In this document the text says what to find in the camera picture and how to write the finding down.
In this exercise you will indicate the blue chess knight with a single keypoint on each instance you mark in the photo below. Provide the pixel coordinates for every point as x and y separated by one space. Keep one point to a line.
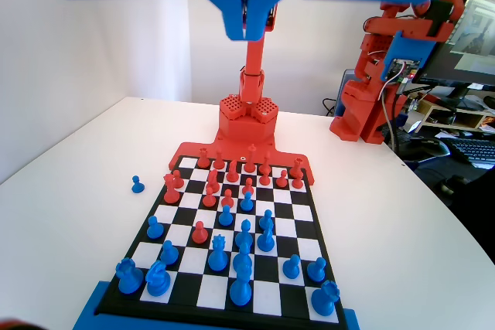
266 243
158 281

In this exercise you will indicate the red robot arm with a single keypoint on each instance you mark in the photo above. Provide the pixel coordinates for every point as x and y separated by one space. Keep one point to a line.
253 75

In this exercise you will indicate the red chess rook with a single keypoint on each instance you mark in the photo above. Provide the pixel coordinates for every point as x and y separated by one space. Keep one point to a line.
298 165
203 160

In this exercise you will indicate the red chess bishop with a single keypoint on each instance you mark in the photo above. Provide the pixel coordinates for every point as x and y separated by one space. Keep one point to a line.
265 167
219 162

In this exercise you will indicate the red chess knight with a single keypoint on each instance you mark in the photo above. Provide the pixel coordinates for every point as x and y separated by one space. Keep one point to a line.
213 182
232 173

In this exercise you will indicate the blue chess pawn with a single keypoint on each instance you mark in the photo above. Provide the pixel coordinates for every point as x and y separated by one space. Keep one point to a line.
154 229
136 187
316 272
267 218
291 268
225 218
246 204
169 254

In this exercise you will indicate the blue chess bishop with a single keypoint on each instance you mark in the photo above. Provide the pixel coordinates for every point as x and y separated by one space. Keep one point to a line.
244 231

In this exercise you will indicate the black computer monitor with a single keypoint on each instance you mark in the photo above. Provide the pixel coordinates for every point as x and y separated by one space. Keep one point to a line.
475 28

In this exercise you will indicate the wooden desk shelf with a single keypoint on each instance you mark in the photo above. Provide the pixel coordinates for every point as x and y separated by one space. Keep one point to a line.
464 115

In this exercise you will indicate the black white chessboard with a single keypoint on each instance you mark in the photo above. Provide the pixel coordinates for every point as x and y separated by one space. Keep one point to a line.
309 229

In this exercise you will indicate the black keyboard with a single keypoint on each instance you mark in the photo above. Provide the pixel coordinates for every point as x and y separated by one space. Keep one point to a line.
473 150

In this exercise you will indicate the blue base plate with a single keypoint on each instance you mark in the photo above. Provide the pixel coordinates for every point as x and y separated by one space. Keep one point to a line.
93 314

